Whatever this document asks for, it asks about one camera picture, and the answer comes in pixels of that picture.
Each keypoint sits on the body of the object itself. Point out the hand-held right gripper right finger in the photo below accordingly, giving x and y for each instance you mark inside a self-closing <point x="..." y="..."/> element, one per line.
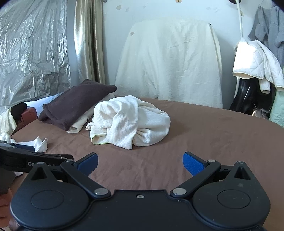
<point x="193" y="164"/>

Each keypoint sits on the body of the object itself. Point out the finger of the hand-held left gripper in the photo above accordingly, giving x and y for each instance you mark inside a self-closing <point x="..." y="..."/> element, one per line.
<point x="23" y="147"/>

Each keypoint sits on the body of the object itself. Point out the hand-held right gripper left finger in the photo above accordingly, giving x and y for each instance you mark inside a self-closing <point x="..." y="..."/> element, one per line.
<point x="88" y="163"/>

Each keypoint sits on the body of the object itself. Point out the white waffle garment green trim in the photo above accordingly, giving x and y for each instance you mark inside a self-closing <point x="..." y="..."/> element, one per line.
<point x="133" y="120"/>

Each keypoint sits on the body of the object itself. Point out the person's left hand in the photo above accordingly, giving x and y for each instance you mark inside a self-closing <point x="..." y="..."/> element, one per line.
<point x="4" y="206"/>

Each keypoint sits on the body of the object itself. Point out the white folded cloth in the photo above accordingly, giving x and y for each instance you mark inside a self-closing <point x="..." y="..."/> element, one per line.
<point x="41" y="144"/>

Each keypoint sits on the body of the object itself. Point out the brown bed sheet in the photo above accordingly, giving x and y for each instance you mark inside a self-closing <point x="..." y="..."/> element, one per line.
<point x="199" y="137"/>

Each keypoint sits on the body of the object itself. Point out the cream cloth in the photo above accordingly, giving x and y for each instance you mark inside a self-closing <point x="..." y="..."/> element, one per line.
<point x="5" y="124"/>

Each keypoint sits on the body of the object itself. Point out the cream folded garment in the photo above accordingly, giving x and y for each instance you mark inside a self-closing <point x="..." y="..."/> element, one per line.
<point x="77" y="126"/>

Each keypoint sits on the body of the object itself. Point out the pale blue pillow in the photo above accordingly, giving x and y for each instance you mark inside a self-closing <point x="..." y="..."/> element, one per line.
<point x="37" y="105"/>

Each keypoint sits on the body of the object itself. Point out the dark brown folded garment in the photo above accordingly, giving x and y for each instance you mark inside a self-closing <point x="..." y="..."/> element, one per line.
<point x="73" y="102"/>

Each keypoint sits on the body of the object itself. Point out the black glossy object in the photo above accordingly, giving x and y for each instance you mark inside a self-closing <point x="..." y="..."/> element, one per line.
<point x="244" y="95"/>

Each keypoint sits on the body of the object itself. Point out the silver plastic sheet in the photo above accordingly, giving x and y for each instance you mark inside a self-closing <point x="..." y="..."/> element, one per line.
<point x="33" y="55"/>

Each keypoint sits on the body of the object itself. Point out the pale green quilt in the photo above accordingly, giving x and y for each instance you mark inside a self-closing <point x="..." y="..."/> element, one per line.
<point x="277" y="108"/>

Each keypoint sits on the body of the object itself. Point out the cream draped cover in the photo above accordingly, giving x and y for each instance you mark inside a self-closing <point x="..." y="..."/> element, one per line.
<point x="168" y="62"/>

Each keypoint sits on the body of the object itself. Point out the golden curtain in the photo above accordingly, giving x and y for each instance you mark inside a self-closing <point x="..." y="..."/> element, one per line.
<point x="88" y="44"/>

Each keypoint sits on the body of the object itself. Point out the white pole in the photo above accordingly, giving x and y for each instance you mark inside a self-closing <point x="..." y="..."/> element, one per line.
<point x="240" y="22"/>

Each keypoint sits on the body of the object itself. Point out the grey hooded garment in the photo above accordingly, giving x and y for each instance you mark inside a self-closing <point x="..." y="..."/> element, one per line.
<point x="273" y="28"/>

